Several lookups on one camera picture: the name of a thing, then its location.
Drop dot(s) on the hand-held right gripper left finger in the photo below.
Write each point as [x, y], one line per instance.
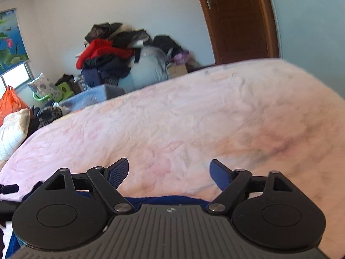
[117, 174]

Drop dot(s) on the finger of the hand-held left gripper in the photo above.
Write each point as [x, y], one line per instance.
[6, 207]
[9, 188]

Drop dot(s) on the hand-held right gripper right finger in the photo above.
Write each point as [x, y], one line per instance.
[218, 175]

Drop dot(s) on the blue beaded sweater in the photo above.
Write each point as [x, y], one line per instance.
[167, 200]

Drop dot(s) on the pile of clothes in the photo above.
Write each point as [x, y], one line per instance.
[107, 56]

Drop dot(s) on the white quilted jacket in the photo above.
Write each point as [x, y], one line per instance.
[12, 135]

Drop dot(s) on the pink floral bed blanket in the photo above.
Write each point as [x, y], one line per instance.
[188, 118]

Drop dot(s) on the light blue fleece blanket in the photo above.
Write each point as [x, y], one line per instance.
[89, 97]

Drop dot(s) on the dark fuzzy cloth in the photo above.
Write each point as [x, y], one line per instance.
[48, 116]

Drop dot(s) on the orange plastic bag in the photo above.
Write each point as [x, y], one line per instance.
[10, 104]

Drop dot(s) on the green and black bag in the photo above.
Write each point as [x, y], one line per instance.
[66, 86]

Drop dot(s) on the floral pillow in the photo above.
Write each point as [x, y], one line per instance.
[44, 86]

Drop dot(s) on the pale blue cloth bundle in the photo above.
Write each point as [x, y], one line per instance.
[148, 67]

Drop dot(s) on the cardboard box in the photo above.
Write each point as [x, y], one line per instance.
[178, 70]

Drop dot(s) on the window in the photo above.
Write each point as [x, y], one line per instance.
[17, 77]

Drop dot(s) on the lotus print roller blind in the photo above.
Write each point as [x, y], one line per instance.
[10, 43]

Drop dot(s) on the brown wooden door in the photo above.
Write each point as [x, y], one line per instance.
[237, 21]

